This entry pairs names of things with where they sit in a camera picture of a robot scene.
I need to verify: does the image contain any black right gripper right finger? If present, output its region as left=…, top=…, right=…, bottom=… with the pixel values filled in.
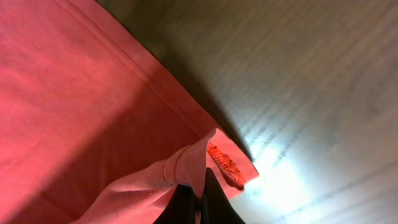
left=200, top=168, right=245, bottom=224

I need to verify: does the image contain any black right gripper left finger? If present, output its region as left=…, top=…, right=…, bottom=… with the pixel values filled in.
left=154, top=185, right=197, bottom=224

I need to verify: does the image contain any red orange t-shirt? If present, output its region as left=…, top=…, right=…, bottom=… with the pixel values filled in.
left=1, top=1, right=258, bottom=223

